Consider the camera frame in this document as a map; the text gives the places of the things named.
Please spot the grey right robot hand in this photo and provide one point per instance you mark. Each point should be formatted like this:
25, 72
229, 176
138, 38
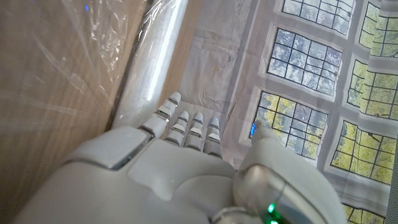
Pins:
174, 177

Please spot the cling film roll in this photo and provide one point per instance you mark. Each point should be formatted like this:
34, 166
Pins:
149, 65

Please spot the transparent cling film sheet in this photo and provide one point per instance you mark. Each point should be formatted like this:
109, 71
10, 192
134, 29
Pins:
77, 56

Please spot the printed window backdrop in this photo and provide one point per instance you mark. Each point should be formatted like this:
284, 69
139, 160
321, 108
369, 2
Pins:
280, 77

